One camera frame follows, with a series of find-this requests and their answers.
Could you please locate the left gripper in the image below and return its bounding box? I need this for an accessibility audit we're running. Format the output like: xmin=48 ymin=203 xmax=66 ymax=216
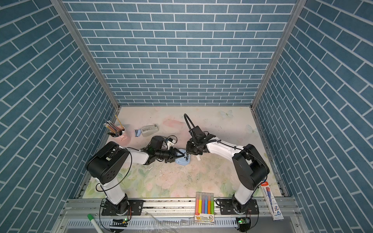
xmin=154 ymin=147 xmax=184 ymax=163

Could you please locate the light blue alarm clock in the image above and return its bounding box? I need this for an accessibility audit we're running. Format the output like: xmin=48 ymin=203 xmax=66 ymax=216
xmin=175 ymin=149 xmax=191 ymax=166

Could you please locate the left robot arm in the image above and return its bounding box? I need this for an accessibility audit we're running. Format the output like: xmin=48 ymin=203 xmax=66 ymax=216
xmin=85 ymin=136 xmax=186 ymax=205

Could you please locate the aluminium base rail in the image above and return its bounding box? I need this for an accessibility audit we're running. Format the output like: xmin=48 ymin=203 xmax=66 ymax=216
xmin=52 ymin=197 xmax=308 ymax=233

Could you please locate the pink pencil cup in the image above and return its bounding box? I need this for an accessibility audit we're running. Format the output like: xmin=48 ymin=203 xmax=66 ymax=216
xmin=104 ymin=115 xmax=131 ymax=147

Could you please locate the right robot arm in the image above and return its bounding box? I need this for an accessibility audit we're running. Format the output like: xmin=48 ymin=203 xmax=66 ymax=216
xmin=184 ymin=114 xmax=270 ymax=213

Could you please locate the green capped marker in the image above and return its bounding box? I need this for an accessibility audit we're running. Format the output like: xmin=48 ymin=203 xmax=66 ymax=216
xmin=87 ymin=214 xmax=103 ymax=233

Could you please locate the highlighter marker pack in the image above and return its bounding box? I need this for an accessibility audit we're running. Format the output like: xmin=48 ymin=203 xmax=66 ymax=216
xmin=194 ymin=192 xmax=215 ymax=225

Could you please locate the small blue white item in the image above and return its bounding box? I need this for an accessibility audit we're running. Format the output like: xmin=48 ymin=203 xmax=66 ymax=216
xmin=135 ymin=129 xmax=142 ymax=137

